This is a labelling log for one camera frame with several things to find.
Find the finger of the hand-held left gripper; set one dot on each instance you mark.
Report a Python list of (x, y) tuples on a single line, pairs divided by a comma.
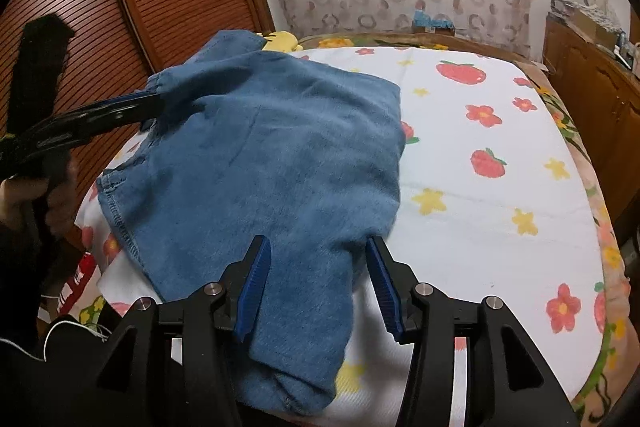
[(125, 117), (130, 98)]

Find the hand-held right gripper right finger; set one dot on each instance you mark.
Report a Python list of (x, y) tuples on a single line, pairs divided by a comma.
[(382, 287)]

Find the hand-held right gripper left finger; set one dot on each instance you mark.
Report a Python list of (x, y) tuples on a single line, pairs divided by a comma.
[(255, 287)]

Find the blue denim pants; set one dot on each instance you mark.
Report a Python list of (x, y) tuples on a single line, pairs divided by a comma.
[(275, 157)]

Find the person's left forearm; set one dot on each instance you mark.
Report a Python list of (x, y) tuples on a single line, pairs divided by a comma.
[(20, 277)]

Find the person's left hand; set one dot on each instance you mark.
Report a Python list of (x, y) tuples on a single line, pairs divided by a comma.
[(61, 202)]

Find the white strawberry printed blanket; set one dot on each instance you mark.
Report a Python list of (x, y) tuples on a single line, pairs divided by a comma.
[(475, 207)]

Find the yellow plush toy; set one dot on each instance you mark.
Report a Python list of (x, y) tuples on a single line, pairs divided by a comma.
[(280, 42)]

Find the red printed cloth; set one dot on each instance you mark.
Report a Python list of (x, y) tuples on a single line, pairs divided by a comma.
[(75, 282)]

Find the floral blanket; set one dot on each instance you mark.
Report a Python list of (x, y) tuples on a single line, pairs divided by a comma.
[(610, 257)]

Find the cardboard box with blue contents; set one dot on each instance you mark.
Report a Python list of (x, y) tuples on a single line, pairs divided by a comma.
[(432, 22)]

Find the wooden cabinet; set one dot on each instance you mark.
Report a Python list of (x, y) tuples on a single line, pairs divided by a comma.
[(595, 97)]

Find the dark storage box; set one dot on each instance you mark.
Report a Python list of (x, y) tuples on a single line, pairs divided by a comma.
[(562, 6)]

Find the open cardboard box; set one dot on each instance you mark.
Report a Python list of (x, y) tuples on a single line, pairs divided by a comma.
[(595, 27)]

